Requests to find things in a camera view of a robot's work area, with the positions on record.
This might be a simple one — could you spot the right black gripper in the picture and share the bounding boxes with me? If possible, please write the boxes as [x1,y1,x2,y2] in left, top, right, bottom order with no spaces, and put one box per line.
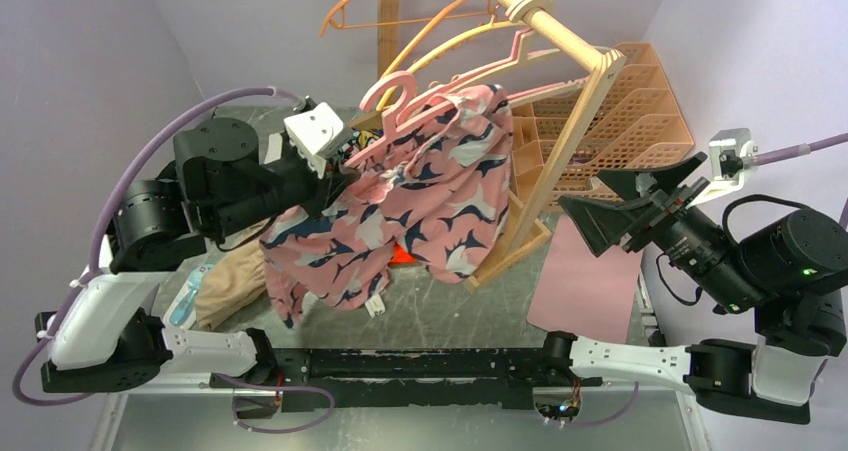
[557,151,766,313]

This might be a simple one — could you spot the pink patterned shorts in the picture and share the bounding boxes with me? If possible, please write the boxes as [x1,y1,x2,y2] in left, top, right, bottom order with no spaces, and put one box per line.
[259,84,513,327]

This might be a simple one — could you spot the wooden clothes rack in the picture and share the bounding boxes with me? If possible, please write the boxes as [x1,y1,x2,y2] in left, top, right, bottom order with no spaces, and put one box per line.
[344,0,627,295]

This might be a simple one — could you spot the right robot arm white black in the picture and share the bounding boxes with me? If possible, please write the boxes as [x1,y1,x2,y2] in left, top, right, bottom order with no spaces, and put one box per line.
[539,152,847,425]

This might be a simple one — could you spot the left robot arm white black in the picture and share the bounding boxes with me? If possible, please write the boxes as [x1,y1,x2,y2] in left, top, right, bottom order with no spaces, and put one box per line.
[40,118,358,395]

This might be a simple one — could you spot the orange shorts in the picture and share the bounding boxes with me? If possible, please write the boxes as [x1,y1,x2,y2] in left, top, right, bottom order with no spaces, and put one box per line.
[388,241,420,268]

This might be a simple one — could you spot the beige shorts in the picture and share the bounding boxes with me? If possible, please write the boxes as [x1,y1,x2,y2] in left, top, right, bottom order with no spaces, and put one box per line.
[194,238,267,331]

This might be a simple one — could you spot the rear orange hanger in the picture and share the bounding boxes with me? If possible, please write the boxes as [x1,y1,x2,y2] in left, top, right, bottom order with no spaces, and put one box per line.
[319,0,430,36]

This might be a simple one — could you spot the orange hanger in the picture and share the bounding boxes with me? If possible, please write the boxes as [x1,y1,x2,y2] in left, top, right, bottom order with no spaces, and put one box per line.
[319,0,430,36]
[379,0,492,78]

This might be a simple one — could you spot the yellow hanger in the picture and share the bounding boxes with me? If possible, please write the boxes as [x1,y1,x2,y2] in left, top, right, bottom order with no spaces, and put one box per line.
[407,21,519,73]

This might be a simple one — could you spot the front orange hanger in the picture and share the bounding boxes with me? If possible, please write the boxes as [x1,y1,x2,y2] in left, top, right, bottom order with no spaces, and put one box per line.
[379,0,492,78]

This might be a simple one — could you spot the peach plastic file organizer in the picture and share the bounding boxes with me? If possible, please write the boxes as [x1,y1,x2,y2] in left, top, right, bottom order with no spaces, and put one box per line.
[511,42,694,210]

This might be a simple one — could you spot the pink clipboard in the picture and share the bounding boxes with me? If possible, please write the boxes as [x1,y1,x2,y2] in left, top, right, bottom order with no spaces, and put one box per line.
[527,215,642,344]

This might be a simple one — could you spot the light blue packaged tool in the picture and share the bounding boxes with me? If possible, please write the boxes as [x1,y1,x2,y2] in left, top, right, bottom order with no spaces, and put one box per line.
[163,264,212,330]

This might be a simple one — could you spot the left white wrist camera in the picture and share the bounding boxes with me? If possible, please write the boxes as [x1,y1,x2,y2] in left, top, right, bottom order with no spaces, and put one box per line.
[284,102,353,179]

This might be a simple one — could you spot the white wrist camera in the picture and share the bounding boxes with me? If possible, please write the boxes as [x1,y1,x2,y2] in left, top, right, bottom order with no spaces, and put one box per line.
[690,128,758,206]
[284,102,353,179]

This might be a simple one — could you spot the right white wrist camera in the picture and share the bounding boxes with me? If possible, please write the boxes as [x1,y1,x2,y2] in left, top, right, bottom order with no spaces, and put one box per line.
[690,128,758,206]

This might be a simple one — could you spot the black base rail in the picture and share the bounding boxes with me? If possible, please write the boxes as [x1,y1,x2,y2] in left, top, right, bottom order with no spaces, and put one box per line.
[112,347,604,413]

